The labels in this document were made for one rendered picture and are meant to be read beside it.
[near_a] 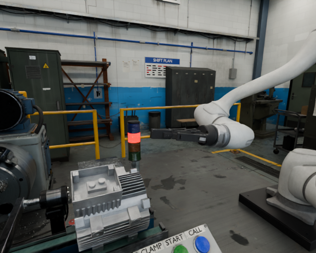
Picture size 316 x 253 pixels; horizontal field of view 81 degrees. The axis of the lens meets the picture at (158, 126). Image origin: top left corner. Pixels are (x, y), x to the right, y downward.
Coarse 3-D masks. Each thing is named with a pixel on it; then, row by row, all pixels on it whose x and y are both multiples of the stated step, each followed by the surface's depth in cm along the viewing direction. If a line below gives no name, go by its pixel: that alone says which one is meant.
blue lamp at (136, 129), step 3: (138, 123) 85; (129, 126) 84; (132, 126) 84; (135, 126) 84; (138, 126) 85; (129, 129) 84; (132, 129) 84; (135, 129) 84; (138, 129) 85; (129, 132) 85; (132, 132) 84; (135, 132) 84; (138, 132) 86
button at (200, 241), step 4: (200, 236) 38; (196, 240) 37; (200, 240) 37; (204, 240) 37; (196, 244) 36; (200, 244) 36; (204, 244) 36; (208, 244) 37; (200, 248) 36; (204, 248) 36; (208, 248) 36; (204, 252) 36
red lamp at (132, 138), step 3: (129, 135) 85; (132, 135) 84; (135, 135) 85; (138, 135) 86; (129, 138) 85; (132, 138) 85; (135, 138) 85; (138, 138) 86; (129, 141) 86; (132, 141) 85; (135, 141) 85; (138, 141) 86
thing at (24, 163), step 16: (0, 144) 70; (0, 160) 59; (16, 160) 64; (32, 160) 75; (0, 176) 60; (16, 176) 62; (32, 176) 70; (0, 192) 58; (16, 192) 63; (0, 208) 61
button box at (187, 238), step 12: (192, 228) 39; (204, 228) 40; (168, 240) 36; (180, 240) 37; (192, 240) 37; (144, 252) 34; (156, 252) 34; (168, 252) 35; (192, 252) 36; (216, 252) 36
